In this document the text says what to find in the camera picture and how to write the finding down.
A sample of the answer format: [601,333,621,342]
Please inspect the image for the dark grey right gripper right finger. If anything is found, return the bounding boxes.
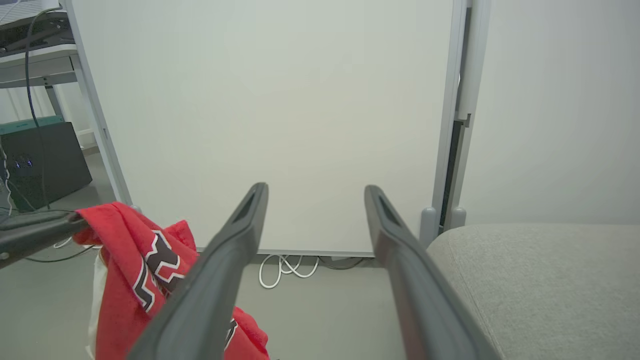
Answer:
[364,184,502,360]

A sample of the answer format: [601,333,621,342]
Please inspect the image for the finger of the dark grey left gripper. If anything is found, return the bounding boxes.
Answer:
[0,210,77,232]
[0,219,90,269]

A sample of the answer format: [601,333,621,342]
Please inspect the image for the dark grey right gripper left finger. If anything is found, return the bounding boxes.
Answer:
[127,182,270,360]

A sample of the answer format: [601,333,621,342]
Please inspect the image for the red garment with black-white print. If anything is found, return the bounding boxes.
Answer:
[72,201,271,360]

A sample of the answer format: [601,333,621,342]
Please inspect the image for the grey fabric sofa seat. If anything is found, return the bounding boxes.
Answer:
[426,223,640,360]

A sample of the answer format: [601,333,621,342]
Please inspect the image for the black computer box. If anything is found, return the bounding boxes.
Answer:
[0,121,94,214]

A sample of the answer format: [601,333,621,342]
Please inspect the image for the teal flat box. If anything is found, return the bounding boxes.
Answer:
[0,115,66,136]

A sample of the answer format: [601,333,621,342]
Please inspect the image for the dark device on desk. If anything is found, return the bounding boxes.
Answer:
[0,11,72,53]

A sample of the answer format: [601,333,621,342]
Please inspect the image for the white partition panel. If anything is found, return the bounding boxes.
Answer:
[61,0,469,259]

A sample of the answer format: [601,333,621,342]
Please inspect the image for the white cable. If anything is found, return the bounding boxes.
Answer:
[258,253,321,290]

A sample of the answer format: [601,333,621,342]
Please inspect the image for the black floor cable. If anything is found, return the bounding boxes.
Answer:
[318,255,367,271]

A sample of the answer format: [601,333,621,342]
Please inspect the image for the black hanging cable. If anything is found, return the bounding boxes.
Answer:
[24,7,67,211]

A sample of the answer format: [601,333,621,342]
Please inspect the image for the white desk with grey frame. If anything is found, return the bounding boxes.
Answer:
[0,43,83,122]

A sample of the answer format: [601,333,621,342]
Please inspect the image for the grey partition post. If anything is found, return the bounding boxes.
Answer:
[419,0,492,249]

